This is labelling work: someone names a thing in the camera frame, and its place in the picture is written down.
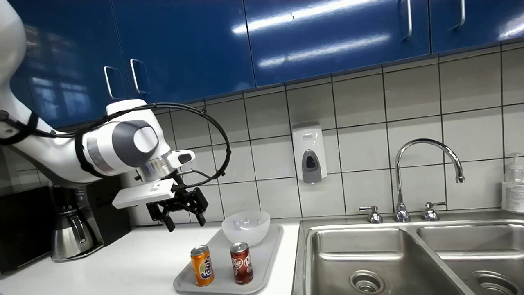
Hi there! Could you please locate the red soda can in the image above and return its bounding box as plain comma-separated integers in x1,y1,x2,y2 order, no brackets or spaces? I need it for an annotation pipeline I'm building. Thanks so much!
229,241,255,287

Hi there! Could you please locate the black microwave oven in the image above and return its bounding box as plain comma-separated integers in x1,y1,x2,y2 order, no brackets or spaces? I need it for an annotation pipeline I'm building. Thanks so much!
0,183,57,275

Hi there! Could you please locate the white wall soap dispenser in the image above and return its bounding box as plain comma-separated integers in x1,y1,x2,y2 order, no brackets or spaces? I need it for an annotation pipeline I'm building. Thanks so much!
291,124,329,185

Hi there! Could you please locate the chrome faucet handle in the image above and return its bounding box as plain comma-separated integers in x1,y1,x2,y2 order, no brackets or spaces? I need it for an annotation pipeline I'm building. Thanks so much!
357,205,385,224
419,201,448,223

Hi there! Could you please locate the silver cabinet door handle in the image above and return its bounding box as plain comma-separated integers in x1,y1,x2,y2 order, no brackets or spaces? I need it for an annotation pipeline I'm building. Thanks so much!
403,0,416,41
127,57,150,97
452,0,468,33
101,64,123,101

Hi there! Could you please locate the clear pump soap bottle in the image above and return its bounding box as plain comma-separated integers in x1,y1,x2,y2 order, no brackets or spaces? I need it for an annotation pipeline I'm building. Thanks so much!
499,152,524,215

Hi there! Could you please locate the white translucent bowl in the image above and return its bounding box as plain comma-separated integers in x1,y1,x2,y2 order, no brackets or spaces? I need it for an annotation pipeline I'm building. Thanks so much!
219,210,272,251

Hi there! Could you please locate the stainless steel coffee carafe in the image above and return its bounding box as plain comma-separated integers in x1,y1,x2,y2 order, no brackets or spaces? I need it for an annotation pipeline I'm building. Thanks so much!
52,203,103,262

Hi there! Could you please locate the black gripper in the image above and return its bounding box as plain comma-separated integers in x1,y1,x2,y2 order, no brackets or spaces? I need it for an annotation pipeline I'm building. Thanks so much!
144,187,211,234

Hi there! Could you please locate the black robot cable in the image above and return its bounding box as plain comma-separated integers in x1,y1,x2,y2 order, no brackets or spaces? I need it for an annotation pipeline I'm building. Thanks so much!
0,100,234,190

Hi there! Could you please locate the stainless steel double sink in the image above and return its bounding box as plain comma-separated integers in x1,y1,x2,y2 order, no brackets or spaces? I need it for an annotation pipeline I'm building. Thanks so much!
290,216,524,295

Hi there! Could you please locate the grey plastic tray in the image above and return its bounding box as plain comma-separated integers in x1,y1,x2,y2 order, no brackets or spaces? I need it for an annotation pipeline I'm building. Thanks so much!
172,223,285,295

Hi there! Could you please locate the orange soda can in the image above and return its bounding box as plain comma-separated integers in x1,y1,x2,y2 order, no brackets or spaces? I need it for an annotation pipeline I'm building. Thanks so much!
188,244,216,288

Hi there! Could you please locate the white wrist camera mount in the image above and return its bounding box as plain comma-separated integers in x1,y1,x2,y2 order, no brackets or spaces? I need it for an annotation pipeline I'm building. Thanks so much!
109,177,180,211

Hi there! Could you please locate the chrome gooseneck faucet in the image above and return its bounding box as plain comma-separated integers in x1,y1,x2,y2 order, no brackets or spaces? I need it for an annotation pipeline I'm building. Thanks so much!
393,138,466,224

